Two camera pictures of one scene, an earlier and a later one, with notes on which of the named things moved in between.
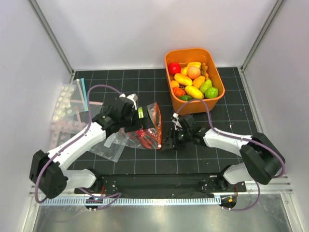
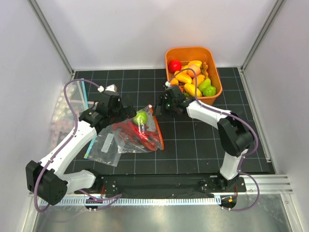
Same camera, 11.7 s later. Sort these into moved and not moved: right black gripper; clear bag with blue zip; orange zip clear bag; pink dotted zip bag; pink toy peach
Moved: orange zip clear bag; right black gripper
Not moved: clear bag with blue zip; pink toy peach; pink dotted zip bag
